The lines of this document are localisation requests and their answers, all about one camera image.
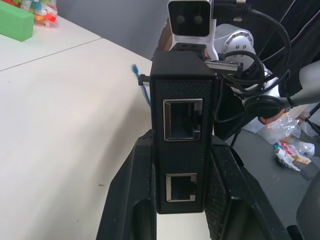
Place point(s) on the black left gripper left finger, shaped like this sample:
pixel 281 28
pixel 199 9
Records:
pixel 130 190

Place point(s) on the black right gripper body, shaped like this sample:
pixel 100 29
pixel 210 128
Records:
pixel 225 66

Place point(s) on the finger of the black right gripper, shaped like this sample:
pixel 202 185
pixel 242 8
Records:
pixel 144 80

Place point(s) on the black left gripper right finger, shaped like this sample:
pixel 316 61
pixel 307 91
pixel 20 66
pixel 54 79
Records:
pixel 240 200

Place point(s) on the small black box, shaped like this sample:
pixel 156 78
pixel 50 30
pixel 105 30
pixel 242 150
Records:
pixel 182 155

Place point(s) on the brown cardboard box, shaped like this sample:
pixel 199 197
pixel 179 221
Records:
pixel 167 40

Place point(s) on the pile of crumpled packaging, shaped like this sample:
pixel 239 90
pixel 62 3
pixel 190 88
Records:
pixel 292 153

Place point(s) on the clear plastic bag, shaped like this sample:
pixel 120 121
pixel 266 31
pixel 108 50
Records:
pixel 282 127

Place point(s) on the black curtain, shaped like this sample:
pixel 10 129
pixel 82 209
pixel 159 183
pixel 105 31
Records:
pixel 305 30

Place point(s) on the black stand leg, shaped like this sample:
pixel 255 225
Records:
pixel 313 120

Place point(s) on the clear bag of colourful parts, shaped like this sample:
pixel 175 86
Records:
pixel 46 15

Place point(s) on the green block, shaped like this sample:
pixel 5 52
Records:
pixel 15 23

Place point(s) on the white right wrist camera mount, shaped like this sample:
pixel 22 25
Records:
pixel 191 17

